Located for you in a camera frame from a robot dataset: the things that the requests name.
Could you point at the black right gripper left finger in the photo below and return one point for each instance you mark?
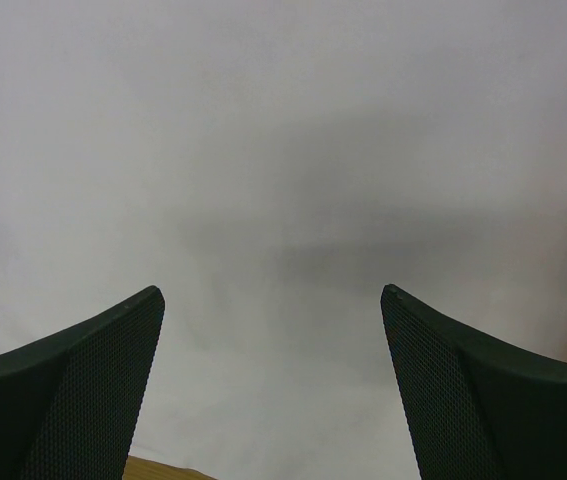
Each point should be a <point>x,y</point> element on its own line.
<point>69,402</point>

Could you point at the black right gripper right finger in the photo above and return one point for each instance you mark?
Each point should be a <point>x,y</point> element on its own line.
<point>476,406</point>

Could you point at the white t-shirt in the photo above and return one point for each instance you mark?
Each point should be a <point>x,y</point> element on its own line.
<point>271,166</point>

